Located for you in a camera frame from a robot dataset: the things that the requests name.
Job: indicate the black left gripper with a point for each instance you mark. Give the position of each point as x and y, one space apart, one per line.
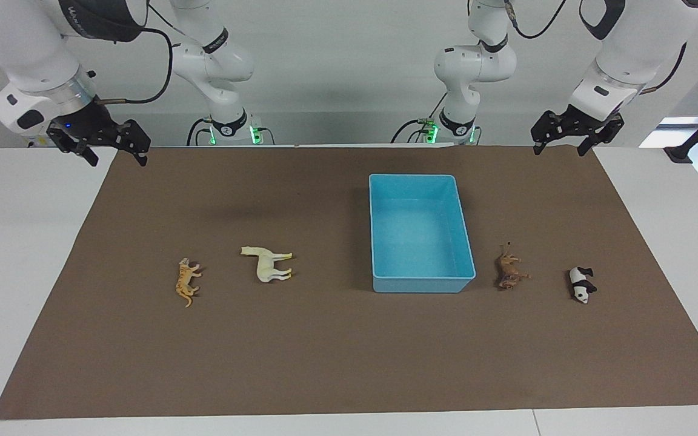
579 121

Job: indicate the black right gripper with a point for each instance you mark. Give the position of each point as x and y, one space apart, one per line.
91 124

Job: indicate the orange tiger toy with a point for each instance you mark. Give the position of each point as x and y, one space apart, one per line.
186 280

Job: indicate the black and white panda toy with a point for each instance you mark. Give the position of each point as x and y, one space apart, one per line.
580 284

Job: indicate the cream white horse toy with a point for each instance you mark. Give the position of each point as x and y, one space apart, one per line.
264 266

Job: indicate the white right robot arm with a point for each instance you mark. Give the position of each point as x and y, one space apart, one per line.
22 54

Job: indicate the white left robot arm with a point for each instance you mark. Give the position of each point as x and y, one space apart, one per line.
640 48

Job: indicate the white box with yellow label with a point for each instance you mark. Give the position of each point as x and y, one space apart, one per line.
37 142

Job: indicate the blue plastic storage box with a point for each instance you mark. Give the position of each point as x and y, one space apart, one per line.
418 236

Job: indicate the brown table mat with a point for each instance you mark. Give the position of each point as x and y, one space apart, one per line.
300 351

